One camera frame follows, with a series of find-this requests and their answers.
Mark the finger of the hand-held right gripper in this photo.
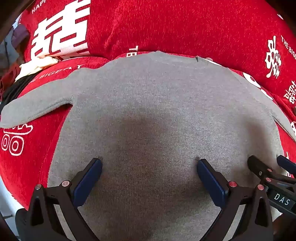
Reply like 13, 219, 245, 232
247, 156, 296, 186
277, 155, 296, 175

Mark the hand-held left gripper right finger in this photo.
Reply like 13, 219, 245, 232
196, 159, 274, 241

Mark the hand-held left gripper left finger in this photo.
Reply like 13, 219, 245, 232
27, 158, 103, 241

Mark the grey knit sweater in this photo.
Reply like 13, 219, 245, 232
0, 50, 296, 241

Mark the black cloth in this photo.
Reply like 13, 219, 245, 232
1, 75, 35, 103

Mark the cream cloth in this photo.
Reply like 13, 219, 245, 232
16, 56, 59, 80

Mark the dark red cloth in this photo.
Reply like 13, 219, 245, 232
0, 62, 20, 100

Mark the grey crumpled garment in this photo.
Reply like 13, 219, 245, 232
0, 30, 19, 70

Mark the red printed sofa cover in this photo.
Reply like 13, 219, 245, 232
0, 0, 296, 210

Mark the purple cloth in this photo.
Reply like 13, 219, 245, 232
10, 24, 30, 48

